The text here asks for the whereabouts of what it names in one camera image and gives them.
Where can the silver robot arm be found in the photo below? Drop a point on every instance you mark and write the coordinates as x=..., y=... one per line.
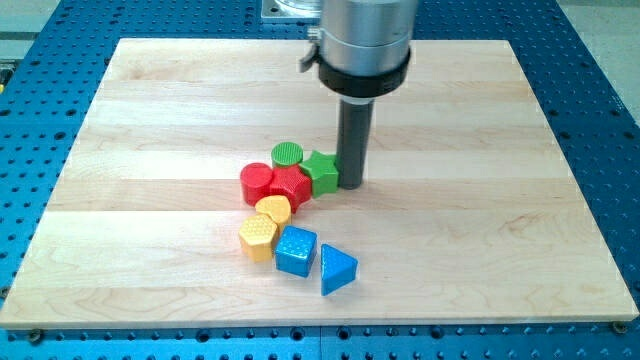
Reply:
x=361, y=47

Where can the green star block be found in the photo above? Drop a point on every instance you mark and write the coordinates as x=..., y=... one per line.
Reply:
x=321, y=169

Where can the red star block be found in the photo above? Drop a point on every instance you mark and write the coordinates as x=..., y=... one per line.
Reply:
x=292, y=183

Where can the yellow hexagon block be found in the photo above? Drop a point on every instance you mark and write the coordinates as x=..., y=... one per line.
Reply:
x=257, y=234

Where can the green cylinder block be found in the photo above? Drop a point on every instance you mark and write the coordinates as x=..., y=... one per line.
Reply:
x=285, y=154

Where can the yellow heart block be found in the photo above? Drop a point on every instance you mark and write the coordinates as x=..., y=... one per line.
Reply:
x=277, y=208

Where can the red cylinder block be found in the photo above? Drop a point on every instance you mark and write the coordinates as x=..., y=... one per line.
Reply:
x=255, y=181

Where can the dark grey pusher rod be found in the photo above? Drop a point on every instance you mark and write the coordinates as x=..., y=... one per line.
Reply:
x=355, y=116

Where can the blue cube block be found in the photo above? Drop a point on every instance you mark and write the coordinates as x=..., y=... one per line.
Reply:
x=296, y=251

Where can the blue triangle block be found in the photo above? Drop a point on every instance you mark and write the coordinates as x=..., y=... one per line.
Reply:
x=337, y=269

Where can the wooden board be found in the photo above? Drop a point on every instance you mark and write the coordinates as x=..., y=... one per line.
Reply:
x=469, y=211

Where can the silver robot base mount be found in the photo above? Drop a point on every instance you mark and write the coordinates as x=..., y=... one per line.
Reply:
x=290, y=11

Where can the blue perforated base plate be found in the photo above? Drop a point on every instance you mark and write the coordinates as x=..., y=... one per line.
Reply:
x=51, y=91

